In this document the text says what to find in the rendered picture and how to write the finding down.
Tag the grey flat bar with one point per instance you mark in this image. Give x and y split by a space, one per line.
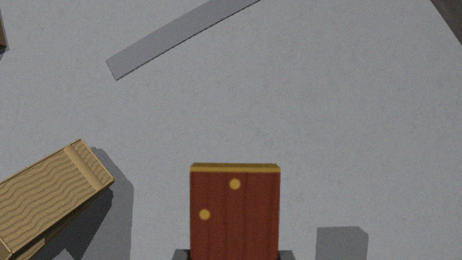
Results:
172 34

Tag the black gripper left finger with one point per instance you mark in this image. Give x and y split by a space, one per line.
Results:
181 254

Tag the brown rectangular wooden block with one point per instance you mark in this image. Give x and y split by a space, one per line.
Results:
2 38

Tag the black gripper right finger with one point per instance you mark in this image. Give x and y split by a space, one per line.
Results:
286 255

